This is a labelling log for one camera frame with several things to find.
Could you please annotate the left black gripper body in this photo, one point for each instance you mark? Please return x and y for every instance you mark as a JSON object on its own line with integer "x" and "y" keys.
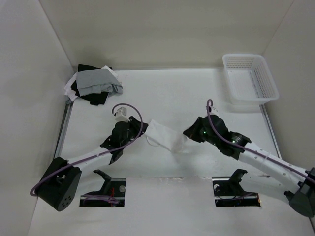
{"x": 130, "y": 135}

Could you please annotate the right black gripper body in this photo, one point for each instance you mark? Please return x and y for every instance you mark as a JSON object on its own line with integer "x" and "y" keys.
{"x": 212, "y": 139}

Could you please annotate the white tank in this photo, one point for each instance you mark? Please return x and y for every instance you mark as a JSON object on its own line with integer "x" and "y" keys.
{"x": 70, "y": 97}
{"x": 165, "y": 137}

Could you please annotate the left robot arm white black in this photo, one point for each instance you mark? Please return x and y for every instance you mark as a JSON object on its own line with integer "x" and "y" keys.
{"x": 59, "y": 183}

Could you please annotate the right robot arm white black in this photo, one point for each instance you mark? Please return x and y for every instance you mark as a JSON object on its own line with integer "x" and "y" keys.
{"x": 298, "y": 183}

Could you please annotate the black folded tank top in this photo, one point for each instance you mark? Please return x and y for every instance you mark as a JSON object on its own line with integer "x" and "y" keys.
{"x": 94, "y": 99}

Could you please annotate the grey folded tank top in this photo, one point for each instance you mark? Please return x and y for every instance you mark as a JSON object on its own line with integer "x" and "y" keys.
{"x": 98, "y": 81}

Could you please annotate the white folded tank top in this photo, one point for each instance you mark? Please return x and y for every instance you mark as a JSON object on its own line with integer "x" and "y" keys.
{"x": 70, "y": 97}

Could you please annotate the white plastic mesh basket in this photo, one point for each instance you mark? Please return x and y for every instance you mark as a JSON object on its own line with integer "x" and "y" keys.
{"x": 249, "y": 79}

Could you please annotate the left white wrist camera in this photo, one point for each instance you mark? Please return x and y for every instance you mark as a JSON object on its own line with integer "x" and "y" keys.
{"x": 121, "y": 115}

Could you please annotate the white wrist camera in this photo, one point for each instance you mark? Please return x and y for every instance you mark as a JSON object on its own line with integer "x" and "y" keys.
{"x": 121, "y": 115}
{"x": 212, "y": 110}

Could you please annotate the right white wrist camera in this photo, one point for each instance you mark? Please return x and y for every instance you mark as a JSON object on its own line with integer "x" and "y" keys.
{"x": 212, "y": 110}

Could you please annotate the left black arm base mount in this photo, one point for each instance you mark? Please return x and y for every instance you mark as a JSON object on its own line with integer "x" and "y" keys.
{"x": 111, "y": 194}

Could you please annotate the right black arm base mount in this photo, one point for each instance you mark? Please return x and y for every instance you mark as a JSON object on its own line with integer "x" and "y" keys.
{"x": 229, "y": 193}

